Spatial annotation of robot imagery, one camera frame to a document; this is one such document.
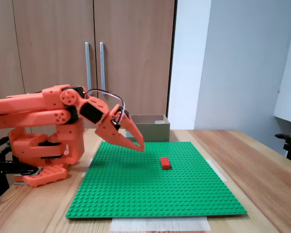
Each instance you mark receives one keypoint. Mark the black table clamp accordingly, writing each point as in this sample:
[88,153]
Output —
[4,166]

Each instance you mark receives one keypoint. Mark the open cardboard box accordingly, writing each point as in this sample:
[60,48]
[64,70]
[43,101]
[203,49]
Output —
[155,133]

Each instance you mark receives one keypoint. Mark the wide masking tape strip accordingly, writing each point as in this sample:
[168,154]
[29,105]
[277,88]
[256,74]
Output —
[160,224]

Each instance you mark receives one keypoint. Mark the red lego block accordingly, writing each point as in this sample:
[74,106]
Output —
[165,163]

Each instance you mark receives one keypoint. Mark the wooden cabinet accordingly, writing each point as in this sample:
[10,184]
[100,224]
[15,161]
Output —
[135,72]

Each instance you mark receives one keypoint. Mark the green lego baseplate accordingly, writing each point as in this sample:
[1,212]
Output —
[135,189]

